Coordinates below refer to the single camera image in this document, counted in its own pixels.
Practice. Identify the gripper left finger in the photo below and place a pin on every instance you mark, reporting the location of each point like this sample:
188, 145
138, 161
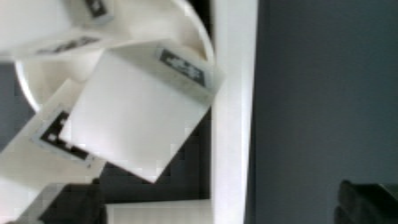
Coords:
67, 204

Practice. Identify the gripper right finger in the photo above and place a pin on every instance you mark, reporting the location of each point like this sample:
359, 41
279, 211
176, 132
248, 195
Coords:
366, 203

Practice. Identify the white U-shaped fence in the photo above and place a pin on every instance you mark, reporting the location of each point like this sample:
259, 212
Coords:
218, 210

